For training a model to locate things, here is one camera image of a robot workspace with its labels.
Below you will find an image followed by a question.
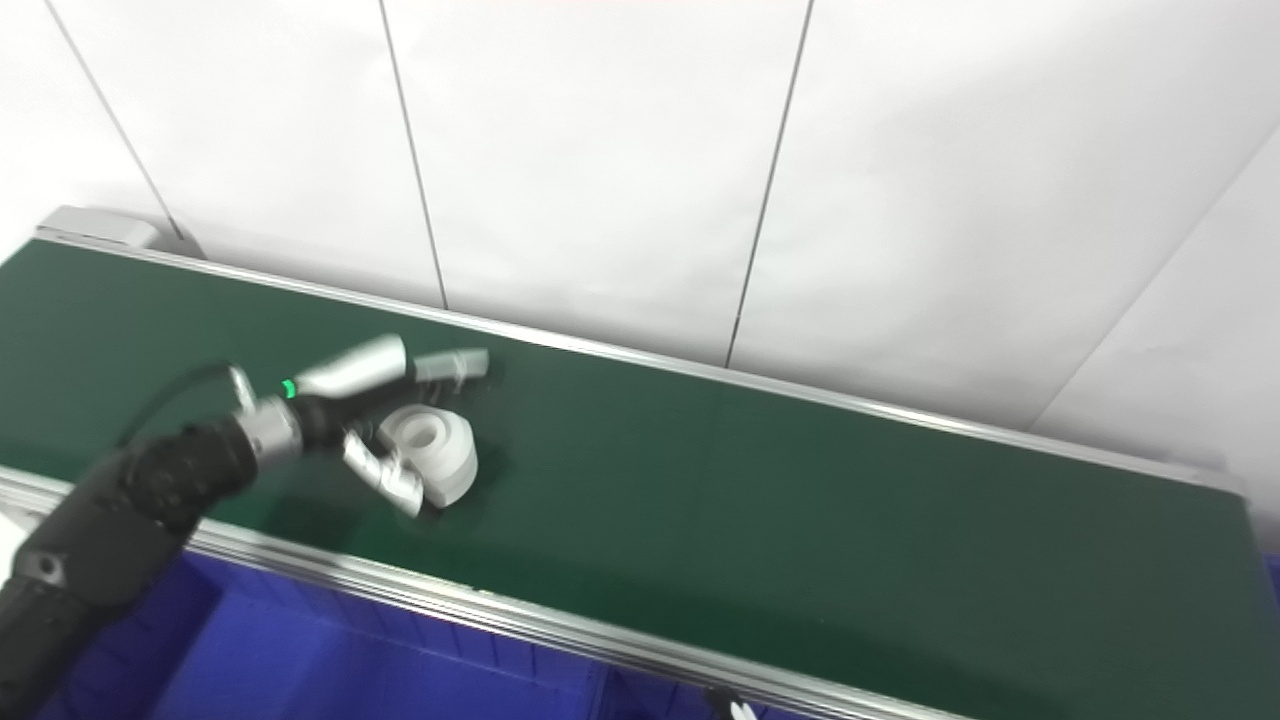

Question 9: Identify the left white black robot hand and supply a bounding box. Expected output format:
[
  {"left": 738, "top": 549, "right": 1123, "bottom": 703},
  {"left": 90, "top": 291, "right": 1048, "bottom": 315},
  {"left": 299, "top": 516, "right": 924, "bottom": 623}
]
[{"left": 285, "top": 333, "right": 493, "bottom": 519}]

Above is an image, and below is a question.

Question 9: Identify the grey conveyor motor housing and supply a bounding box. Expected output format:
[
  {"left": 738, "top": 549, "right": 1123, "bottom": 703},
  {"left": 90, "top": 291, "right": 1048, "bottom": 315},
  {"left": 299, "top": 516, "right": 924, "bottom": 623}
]
[{"left": 35, "top": 205, "right": 206, "bottom": 261}]

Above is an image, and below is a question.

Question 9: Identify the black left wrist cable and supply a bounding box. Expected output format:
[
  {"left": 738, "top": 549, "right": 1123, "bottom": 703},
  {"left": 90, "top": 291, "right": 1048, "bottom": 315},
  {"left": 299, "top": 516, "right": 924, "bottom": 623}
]
[{"left": 115, "top": 362, "right": 256, "bottom": 451}]

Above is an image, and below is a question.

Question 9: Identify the green conveyor belt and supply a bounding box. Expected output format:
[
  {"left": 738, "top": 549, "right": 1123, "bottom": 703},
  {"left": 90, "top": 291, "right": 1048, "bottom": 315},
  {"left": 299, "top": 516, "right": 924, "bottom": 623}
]
[
  {"left": 0, "top": 240, "right": 1280, "bottom": 720},
  {"left": 0, "top": 228, "right": 1251, "bottom": 720}
]

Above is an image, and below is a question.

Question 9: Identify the blue plastic bin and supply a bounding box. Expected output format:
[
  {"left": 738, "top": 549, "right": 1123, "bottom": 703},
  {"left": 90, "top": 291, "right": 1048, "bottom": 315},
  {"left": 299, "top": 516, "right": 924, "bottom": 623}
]
[
  {"left": 600, "top": 665, "right": 801, "bottom": 720},
  {"left": 40, "top": 550, "right": 611, "bottom": 720}
]

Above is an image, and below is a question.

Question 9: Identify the white cylindrical plastic part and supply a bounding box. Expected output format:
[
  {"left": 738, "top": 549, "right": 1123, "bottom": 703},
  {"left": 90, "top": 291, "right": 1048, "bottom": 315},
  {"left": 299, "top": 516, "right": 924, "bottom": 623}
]
[{"left": 378, "top": 403, "right": 479, "bottom": 509}]

